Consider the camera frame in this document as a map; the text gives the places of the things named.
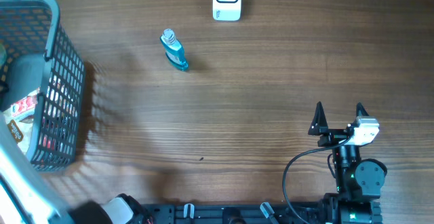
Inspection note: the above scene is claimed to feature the red tissue pack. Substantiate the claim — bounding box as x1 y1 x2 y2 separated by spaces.
11 88 40 117

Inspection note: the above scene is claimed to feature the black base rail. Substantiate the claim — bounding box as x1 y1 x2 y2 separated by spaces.
131 202 337 224

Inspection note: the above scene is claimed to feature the dark grey plastic basket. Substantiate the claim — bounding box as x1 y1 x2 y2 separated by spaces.
1 0 86 172

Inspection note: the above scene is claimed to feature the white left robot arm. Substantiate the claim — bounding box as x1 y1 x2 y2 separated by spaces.
1 114 154 223

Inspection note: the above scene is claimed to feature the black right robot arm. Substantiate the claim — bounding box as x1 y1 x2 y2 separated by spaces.
308 102 387 223

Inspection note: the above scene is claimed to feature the white barcode scanner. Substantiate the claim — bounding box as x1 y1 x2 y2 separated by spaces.
212 0 242 22

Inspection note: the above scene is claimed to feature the black camera cable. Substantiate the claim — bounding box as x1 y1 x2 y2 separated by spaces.
281 136 353 224

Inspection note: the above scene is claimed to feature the blue mouthwash bottle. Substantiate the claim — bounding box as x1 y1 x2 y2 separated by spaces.
160 29 189 71

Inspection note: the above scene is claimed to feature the beige nut snack pouch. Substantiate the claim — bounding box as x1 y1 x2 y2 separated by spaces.
5 116 33 154

